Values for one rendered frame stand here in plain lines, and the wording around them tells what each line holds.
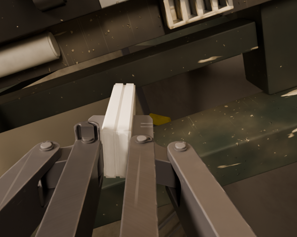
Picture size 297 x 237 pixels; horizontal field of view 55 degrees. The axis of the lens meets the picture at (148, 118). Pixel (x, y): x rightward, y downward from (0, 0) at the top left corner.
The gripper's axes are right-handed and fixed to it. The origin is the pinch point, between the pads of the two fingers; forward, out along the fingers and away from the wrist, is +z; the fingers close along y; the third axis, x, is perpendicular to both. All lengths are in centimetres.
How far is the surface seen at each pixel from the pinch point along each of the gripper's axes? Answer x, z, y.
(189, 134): -11.2, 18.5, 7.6
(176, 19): 4.1, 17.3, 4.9
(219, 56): -1.7, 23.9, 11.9
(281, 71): -3.7, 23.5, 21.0
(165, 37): -12, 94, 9
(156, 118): -124, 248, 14
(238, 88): -60, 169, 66
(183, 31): -9, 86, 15
